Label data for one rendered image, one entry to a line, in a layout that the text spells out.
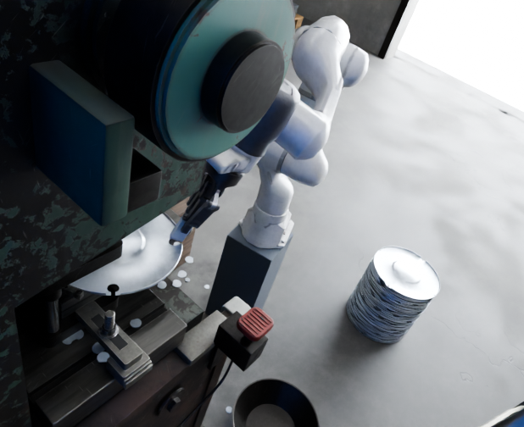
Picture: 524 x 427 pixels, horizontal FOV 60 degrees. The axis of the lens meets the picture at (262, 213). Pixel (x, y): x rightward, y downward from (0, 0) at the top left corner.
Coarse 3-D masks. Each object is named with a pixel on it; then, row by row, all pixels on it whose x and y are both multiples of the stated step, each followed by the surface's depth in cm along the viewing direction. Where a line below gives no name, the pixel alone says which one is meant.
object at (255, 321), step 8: (248, 312) 94; (256, 312) 94; (264, 312) 95; (240, 320) 91; (248, 320) 92; (256, 320) 92; (264, 320) 93; (272, 320) 93; (240, 328) 90; (248, 328) 90; (256, 328) 91; (264, 328) 91; (248, 336) 90; (256, 336) 89
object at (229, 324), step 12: (228, 324) 96; (216, 336) 98; (228, 336) 95; (240, 336) 95; (264, 336) 97; (216, 348) 102; (228, 348) 97; (240, 348) 94; (252, 348) 94; (216, 360) 107; (240, 360) 96; (252, 360) 97
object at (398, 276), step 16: (384, 256) 191; (400, 256) 194; (416, 256) 197; (384, 272) 183; (400, 272) 185; (416, 272) 188; (432, 272) 191; (400, 288) 179; (416, 288) 181; (432, 288) 183
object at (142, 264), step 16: (160, 224) 103; (128, 240) 96; (144, 240) 98; (160, 240) 99; (128, 256) 93; (144, 256) 95; (160, 256) 96; (176, 256) 97; (96, 272) 88; (112, 272) 90; (128, 272) 90; (144, 272) 92; (160, 272) 93; (80, 288) 84; (96, 288) 86; (128, 288) 88; (144, 288) 88
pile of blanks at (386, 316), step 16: (368, 272) 189; (368, 288) 187; (384, 288) 179; (352, 304) 200; (368, 304) 188; (384, 304) 182; (400, 304) 179; (416, 304) 179; (352, 320) 199; (368, 320) 190; (384, 320) 187; (400, 320) 184; (416, 320) 191; (368, 336) 195; (384, 336) 192; (400, 336) 195
